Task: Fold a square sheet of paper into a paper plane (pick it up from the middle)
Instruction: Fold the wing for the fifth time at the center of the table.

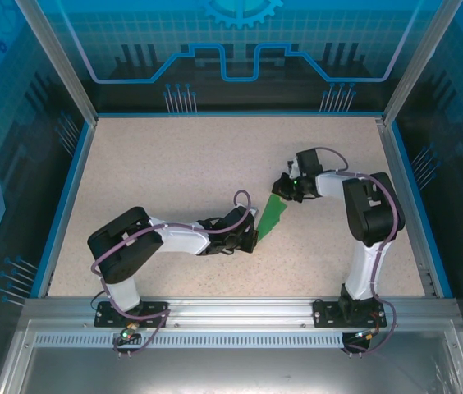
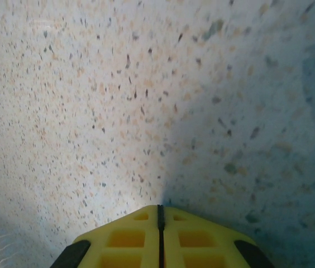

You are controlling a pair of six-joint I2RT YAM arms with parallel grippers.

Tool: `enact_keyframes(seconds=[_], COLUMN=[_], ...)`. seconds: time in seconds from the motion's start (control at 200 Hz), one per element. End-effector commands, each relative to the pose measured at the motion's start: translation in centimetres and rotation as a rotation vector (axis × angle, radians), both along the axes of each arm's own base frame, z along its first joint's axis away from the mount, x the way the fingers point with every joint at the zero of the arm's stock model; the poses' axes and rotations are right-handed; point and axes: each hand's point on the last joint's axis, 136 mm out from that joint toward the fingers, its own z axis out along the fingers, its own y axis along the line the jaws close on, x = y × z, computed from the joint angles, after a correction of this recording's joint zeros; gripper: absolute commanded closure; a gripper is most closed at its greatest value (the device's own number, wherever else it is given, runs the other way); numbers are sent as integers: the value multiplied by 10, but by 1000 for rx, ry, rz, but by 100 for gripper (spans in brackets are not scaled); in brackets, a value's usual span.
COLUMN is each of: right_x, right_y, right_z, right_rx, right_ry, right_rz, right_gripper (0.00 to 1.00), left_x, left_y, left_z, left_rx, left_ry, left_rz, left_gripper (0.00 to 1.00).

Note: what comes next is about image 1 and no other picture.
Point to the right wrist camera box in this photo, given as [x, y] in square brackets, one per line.
[295, 166]

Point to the aluminium side rail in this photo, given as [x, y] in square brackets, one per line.
[393, 156]

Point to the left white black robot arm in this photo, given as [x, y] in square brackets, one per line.
[182, 238]

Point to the aluminium mounting rail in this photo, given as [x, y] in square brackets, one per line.
[239, 312]

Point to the metal bottom tray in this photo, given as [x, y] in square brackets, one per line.
[235, 369]

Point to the green square paper sheet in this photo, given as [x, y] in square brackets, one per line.
[272, 215]

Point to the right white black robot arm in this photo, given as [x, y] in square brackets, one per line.
[330, 184]

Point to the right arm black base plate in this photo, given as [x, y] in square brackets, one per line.
[322, 314]

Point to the aluminium frame post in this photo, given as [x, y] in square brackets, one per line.
[66, 70]
[415, 61]

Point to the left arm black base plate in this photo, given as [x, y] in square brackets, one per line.
[155, 307]

